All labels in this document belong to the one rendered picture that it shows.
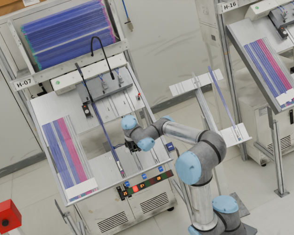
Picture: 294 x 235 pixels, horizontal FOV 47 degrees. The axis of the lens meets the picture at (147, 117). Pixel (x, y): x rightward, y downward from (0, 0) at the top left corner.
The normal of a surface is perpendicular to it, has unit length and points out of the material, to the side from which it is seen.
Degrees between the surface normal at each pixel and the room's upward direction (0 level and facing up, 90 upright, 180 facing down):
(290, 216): 0
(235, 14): 90
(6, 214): 90
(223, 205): 8
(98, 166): 46
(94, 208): 90
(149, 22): 90
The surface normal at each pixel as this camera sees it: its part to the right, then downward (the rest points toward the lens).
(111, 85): 0.04, -0.30
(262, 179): -0.27, -0.84
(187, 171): -0.79, 0.37
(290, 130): 0.31, 0.39
